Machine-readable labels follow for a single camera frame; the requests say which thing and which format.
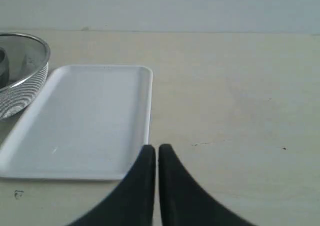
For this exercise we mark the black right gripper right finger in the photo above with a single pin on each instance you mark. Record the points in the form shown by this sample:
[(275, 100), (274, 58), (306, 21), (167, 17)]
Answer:
[(183, 201)]

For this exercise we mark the small stainless steel bowl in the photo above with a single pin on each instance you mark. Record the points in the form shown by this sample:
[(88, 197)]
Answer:
[(4, 64)]

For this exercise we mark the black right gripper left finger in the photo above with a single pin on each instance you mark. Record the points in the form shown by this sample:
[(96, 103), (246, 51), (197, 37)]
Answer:
[(132, 201)]

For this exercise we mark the white rectangular plastic tray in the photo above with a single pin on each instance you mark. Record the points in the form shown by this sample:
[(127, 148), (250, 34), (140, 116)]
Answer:
[(89, 122)]

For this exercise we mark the steel mesh strainer bowl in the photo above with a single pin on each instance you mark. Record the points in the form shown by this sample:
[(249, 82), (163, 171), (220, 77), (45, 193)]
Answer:
[(28, 57)]

